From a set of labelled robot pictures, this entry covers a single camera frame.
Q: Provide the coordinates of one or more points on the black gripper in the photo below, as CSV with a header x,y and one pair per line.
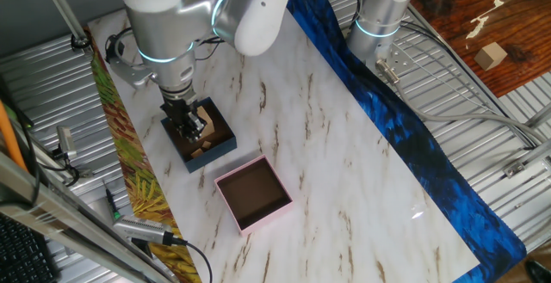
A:
x,y
178,111

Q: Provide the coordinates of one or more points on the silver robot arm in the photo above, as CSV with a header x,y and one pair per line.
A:
x,y
163,29

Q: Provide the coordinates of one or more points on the dark blue cardboard box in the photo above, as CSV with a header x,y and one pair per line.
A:
x,y
215,155

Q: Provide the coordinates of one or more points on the pink cardboard box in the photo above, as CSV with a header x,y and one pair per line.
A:
x,y
267,220

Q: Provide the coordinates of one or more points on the medium wooden cube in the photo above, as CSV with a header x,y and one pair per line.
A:
x,y
197,153

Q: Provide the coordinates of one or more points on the yellow green painted cloth strip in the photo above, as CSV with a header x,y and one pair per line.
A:
x,y
129,145

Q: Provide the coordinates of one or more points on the black rod base knob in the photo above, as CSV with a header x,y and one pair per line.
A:
x,y
81,43

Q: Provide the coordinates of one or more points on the white marble pattern mat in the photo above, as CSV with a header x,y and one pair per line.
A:
x,y
344,188

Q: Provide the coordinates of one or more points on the orange pole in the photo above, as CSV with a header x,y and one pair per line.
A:
x,y
10,137

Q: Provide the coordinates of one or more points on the grey metal rod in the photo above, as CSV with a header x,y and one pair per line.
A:
x,y
60,3

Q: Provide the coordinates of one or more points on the black keyboard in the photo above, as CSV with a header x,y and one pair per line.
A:
x,y
21,253

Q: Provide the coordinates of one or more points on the blue painted cloth strip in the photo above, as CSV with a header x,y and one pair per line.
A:
x,y
430,167

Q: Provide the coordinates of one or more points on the brown wood pattern board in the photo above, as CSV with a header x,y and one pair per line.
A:
x,y
516,16

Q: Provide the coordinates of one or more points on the black shoe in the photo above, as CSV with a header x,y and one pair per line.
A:
x,y
540,271

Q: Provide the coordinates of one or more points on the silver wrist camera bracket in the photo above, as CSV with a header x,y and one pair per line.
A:
x,y
133,74

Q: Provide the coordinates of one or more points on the silver ribbed camera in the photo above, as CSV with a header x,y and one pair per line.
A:
x,y
142,229

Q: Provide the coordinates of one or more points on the aluminium frame beam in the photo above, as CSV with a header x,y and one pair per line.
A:
x,y
64,218

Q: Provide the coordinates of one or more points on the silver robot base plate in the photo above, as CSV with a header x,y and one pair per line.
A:
x,y
402,59

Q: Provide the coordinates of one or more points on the aluminium rail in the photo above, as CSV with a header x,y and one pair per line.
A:
x,y
529,158
538,117

